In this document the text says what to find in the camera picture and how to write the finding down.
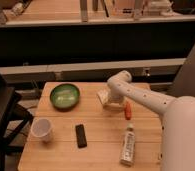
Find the white tube bottle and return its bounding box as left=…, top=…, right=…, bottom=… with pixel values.
left=120, top=123, right=135, bottom=166

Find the black rectangular remote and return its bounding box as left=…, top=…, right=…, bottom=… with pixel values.
left=75, top=124, right=87, bottom=148

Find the black side stand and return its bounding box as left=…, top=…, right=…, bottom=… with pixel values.
left=0, top=74, right=33, bottom=171

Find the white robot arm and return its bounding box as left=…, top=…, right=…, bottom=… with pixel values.
left=104, top=70, right=195, bottom=171

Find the wooden table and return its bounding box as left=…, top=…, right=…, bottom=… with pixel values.
left=18, top=82, right=161, bottom=171

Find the green ceramic bowl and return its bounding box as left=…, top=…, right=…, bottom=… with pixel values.
left=50, top=83, right=80, bottom=110

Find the orange carrot toy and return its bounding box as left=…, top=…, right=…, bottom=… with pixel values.
left=124, top=101, right=132, bottom=120

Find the white sponge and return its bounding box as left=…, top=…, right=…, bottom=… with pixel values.
left=97, top=90, right=108, bottom=105

